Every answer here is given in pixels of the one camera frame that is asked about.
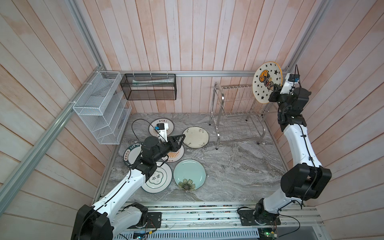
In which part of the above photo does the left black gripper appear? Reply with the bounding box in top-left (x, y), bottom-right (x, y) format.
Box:
top-left (152, 134), bottom-right (186, 162)

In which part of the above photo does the white star patterned plate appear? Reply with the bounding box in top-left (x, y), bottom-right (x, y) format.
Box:
top-left (252, 62), bottom-right (283, 104)

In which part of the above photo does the mint green flower plate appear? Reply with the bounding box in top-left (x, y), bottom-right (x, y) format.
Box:
top-left (173, 159), bottom-right (206, 191)

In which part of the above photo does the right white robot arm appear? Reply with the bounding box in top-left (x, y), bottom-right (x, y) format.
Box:
top-left (254, 85), bottom-right (332, 225)

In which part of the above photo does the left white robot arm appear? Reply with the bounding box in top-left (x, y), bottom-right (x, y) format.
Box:
top-left (71, 134), bottom-right (186, 240)

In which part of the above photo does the stainless steel dish rack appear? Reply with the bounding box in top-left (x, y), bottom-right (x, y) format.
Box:
top-left (209, 82), bottom-right (277, 149)

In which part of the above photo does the cream plate with red berries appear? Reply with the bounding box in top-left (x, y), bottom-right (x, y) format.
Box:
top-left (183, 127), bottom-right (209, 149)

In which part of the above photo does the sunburst plate near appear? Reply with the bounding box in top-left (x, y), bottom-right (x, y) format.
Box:
top-left (162, 146), bottom-right (185, 163)

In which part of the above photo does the small sunburst plate far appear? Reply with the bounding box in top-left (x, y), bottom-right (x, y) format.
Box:
top-left (148, 118), bottom-right (175, 138)

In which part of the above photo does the white plate green clover outline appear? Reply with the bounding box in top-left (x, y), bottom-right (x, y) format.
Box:
top-left (142, 162), bottom-right (173, 194)

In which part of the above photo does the green rim lettered plate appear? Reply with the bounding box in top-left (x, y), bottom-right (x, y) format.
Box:
top-left (123, 143), bottom-right (142, 167)

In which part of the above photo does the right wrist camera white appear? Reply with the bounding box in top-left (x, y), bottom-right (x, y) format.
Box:
top-left (280, 73), bottom-right (300, 95)

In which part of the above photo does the black wire mesh basket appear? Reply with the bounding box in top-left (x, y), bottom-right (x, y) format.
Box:
top-left (120, 73), bottom-right (178, 101)

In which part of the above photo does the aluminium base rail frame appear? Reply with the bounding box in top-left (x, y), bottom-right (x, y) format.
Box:
top-left (74, 193), bottom-right (325, 240)

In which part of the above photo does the white wire mesh shelf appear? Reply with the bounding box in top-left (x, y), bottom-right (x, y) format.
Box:
top-left (73, 71), bottom-right (132, 145)

